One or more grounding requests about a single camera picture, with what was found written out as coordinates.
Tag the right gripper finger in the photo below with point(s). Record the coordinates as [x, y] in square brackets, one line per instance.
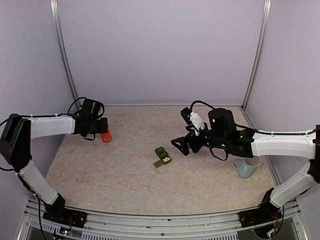
[191, 128]
[182, 144]

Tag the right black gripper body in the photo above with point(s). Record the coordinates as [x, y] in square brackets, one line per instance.
[217, 140]

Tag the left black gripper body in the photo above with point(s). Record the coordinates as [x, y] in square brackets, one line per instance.
[94, 128]

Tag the red pill bottle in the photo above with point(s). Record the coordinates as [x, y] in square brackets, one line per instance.
[106, 137]

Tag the green weekly pill organizer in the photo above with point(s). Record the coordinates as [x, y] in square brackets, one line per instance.
[163, 156]

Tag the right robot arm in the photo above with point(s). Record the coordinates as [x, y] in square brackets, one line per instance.
[251, 143]

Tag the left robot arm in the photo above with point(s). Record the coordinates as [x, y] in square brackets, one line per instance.
[20, 130]

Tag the light blue mug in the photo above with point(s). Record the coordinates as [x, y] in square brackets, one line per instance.
[245, 167]

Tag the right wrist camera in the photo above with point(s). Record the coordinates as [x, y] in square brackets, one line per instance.
[192, 118]

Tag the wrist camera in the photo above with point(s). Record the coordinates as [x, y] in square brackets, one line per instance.
[192, 118]
[92, 109]

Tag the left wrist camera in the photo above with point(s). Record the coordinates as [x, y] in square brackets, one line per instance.
[92, 109]

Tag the front aluminium rail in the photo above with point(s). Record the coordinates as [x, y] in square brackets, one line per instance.
[112, 226]

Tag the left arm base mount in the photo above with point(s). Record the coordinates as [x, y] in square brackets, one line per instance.
[58, 213]

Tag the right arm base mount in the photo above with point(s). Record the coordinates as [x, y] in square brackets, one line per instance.
[266, 212]

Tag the left aluminium frame post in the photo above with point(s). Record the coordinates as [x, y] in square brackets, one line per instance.
[54, 6]

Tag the aluminium frame post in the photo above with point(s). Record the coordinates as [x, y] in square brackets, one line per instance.
[54, 6]
[258, 53]

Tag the right aluminium frame post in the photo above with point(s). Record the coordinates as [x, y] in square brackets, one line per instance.
[258, 53]

